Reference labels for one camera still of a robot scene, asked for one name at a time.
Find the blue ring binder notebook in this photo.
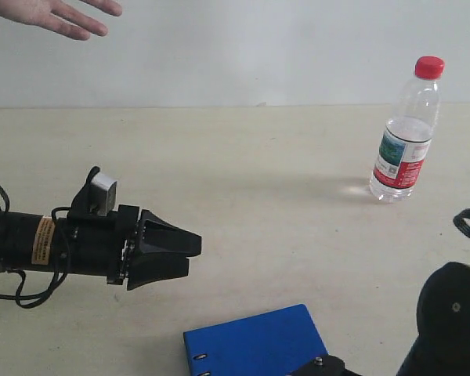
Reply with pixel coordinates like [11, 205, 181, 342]
[183, 304, 328, 376]

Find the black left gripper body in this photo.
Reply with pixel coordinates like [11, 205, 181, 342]
[59, 204, 139, 285]

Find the person's bare hand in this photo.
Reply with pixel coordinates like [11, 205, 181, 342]
[0, 0, 108, 41]

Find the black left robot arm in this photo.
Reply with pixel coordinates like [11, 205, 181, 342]
[0, 204, 202, 291]

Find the clear water bottle red cap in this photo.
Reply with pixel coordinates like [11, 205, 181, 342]
[369, 56, 445, 203]

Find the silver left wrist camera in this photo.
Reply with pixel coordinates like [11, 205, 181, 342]
[89, 172, 118, 216]

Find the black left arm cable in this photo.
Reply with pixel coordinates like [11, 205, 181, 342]
[0, 174, 75, 309]

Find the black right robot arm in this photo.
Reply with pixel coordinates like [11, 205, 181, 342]
[396, 262, 470, 376]

